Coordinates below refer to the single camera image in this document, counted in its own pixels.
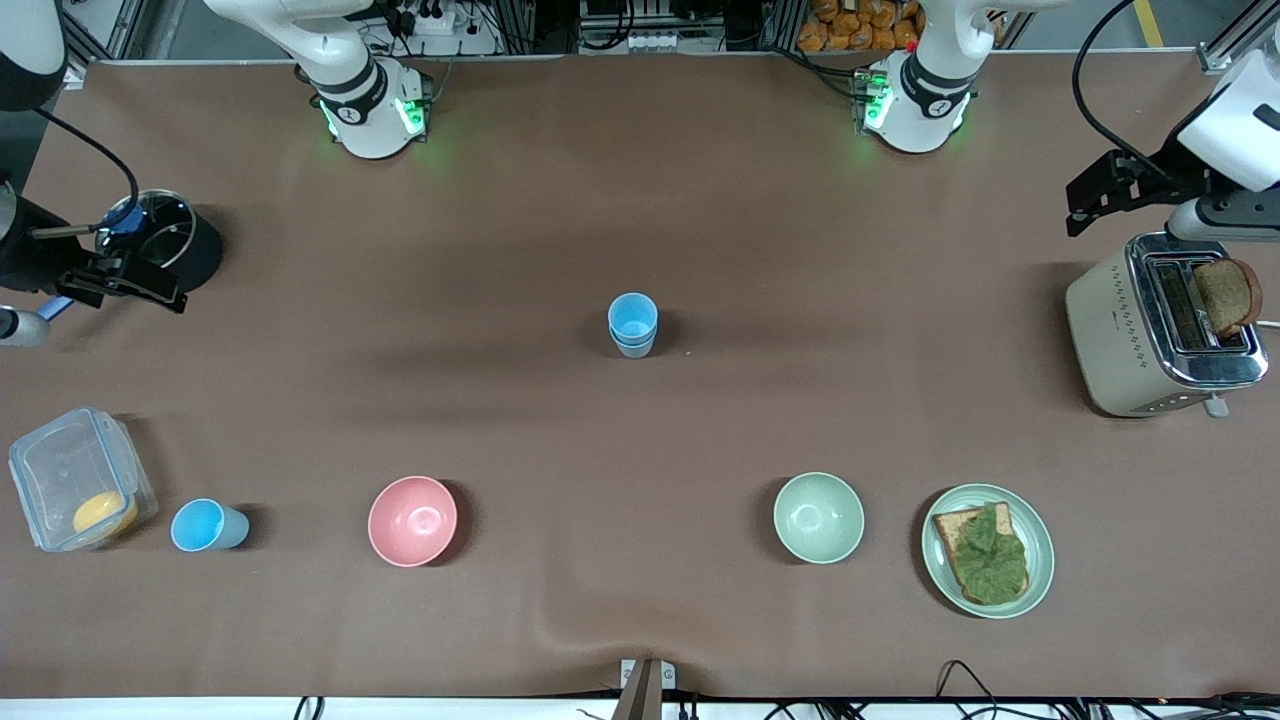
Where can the pale green bowl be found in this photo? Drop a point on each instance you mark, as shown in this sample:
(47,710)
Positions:
(818,518)

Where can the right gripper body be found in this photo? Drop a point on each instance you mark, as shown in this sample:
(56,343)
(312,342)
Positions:
(28,252)

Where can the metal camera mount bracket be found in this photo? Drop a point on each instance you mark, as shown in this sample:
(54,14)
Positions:
(645,690)

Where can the white power strip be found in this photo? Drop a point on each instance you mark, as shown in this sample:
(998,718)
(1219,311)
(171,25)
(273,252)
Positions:
(432,20)
(653,42)

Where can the yellow orange food piece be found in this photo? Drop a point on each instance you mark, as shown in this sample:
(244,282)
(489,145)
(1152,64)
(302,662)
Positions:
(105,513)

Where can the brown toast slice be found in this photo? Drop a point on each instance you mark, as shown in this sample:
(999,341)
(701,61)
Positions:
(1225,295)

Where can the beige chrome toaster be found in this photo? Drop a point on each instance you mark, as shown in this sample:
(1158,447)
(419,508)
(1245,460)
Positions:
(1110,340)

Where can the metal table corner bracket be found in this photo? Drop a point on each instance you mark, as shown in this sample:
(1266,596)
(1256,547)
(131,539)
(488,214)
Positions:
(75,78)
(1217,60)

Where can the pale green plate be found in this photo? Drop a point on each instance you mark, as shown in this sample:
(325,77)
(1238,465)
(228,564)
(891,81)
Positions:
(1040,545)

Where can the bread slice under lettuce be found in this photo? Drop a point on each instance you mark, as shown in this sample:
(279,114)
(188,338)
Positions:
(948,528)

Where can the glass lid with blue knob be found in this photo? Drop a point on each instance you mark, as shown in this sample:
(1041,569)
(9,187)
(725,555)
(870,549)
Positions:
(125,220)

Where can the green lettuce leaf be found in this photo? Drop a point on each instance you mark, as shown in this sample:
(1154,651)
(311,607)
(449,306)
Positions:
(990,560)

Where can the clear plastic food container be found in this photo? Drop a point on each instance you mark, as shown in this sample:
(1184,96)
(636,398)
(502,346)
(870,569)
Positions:
(60,470)

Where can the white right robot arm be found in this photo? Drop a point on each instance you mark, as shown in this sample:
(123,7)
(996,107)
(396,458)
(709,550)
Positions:
(360,100)

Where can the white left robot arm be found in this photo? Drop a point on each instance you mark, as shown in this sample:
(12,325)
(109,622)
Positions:
(925,95)

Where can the light blue plastic cup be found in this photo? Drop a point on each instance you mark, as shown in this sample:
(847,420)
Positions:
(633,318)
(205,526)
(633,349)

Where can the bag of bread buns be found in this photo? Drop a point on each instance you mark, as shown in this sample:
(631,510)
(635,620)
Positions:
(860,30)

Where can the pink bowl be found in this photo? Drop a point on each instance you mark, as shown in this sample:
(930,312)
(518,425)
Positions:
(412,521)

